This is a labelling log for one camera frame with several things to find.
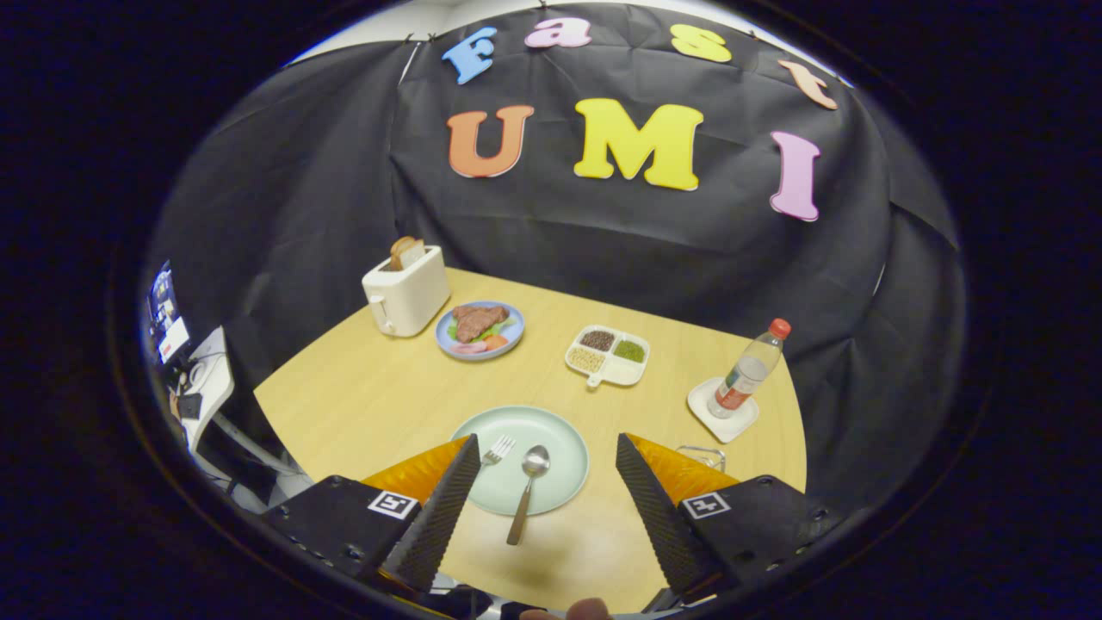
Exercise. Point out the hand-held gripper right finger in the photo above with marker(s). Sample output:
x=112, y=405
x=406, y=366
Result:
x=659, y=525

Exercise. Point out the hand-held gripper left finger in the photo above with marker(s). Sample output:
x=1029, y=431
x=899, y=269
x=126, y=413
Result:
x=439, y=521

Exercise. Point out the perforated metal tray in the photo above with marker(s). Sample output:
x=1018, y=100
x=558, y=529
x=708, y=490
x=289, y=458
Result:
x=702, y=454

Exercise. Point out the white square coaster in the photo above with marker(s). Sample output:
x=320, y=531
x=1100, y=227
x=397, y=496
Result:
x=708, y=413

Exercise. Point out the pale green plate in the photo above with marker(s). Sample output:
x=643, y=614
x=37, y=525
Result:
x=560, y=439

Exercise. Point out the white divided dish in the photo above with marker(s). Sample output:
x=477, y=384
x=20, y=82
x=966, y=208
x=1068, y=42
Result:
x=622, y=372

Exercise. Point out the clear red-capped water bottle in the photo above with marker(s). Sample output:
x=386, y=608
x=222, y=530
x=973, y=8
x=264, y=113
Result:
x=745, y=379

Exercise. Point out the pile of green beans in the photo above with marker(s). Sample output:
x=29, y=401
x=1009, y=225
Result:
x=629, y=350

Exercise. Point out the pile of yellow soybeans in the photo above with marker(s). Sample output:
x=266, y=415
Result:
x=586, y=360

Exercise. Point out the pile of dark red beans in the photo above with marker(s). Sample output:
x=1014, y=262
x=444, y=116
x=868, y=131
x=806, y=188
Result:
x=597, y=340

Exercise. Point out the blue plate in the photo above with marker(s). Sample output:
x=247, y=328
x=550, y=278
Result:
x=508, y=336

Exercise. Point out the brown steak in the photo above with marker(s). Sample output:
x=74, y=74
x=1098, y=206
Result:
x=475, y=321

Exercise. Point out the cream white toaster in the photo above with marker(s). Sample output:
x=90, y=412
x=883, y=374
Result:
x=413, y=293

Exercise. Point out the white side desk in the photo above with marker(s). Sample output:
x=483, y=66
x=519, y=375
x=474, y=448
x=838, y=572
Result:
x=213, y=379

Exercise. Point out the toasted bread slice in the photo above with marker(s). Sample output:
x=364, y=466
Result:
x=406, y=252

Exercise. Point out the computer screen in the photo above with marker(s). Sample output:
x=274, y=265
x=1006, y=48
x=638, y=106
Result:
x=165, y=306

